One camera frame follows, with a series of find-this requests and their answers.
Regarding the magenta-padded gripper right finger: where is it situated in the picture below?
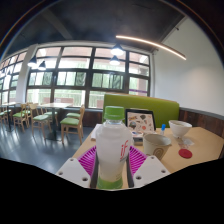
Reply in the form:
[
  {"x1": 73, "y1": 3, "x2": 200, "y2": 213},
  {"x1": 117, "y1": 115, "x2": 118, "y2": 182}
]
[{"x1": 125, "y1": 145, "x2": 171, "y2": 189}]

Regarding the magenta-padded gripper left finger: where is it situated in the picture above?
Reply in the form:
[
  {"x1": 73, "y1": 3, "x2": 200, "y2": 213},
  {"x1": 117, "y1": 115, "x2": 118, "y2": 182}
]
[{"x1": 55, "y1": 145, "x2": 100, "y2": 190}]

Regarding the white green-capped drink bottle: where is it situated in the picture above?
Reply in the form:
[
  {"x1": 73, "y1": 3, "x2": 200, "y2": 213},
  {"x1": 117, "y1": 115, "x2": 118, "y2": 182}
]
[{"x1": 95, "y1": 105, "x2": 133, "y2": 190}]

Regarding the beige printed paper cup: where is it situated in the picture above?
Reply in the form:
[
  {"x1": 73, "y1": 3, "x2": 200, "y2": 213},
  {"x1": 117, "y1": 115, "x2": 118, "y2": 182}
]
[{"x1": 142, "y1": 133, "x2": 172, "y2": 162}]

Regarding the flat round red coaster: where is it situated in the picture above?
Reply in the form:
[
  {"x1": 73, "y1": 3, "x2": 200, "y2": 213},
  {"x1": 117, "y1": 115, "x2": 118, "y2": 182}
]
[{"x1": 178, "y1": 148, "x2": 193, "y2": 159}]

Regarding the white paper sheet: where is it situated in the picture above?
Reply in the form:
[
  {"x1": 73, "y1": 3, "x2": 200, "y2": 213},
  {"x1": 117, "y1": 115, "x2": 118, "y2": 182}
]
[{"x1": 89, "y1": 123, "x2": 103, "y2": 141}]

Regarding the small clear wrapper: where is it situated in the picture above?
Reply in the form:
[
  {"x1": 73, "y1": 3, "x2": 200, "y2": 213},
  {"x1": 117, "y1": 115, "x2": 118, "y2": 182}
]
[{"x1": 176, "y1": 137, "x2": 195, "y2": 148}]

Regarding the white bowl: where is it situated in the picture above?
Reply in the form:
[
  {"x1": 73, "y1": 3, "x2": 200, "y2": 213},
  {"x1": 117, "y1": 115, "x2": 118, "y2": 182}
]
[{"x1": 168, "y1": 119, "x2": 193, "y2": 139}]

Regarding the group of wooden green-seat chairs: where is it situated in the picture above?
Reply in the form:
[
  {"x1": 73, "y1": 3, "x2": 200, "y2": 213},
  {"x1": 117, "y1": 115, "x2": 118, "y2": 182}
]
[{"x1": 0, "y1": 102, "x2": 86, "y2": 145}]

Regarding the black-framed sticker-covered tablet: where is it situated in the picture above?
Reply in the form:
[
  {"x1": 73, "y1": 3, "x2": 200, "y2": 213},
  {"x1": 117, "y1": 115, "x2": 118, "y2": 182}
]
[{"x1": 124, "y1": 108, "x2": 157, "y2": 135}]

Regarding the green bench sofa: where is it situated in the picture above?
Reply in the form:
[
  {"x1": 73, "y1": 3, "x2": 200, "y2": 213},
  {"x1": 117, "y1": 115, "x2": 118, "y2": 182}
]
[{"x1": 101, "y1": 93, "x2": 181, "y2": 129}]

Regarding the wooden dining table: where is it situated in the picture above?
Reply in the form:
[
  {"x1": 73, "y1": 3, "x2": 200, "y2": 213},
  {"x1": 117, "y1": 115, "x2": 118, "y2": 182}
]
[{"x1": 37, "y1": 102, "x2": 73, "y2": 141}]

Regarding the group of pendant lamps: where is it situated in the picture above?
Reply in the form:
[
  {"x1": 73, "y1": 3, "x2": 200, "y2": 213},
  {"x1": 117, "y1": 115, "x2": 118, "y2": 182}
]
[{"x1": 27, "y1": 43, "x2": 126, "y2": 72}]

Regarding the long linear ceiling light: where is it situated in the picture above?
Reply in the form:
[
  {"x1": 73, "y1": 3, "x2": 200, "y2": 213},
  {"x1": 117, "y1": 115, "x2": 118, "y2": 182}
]
[{"x1": 115, "y1": 34, "x2": 188, "y2": 61}]

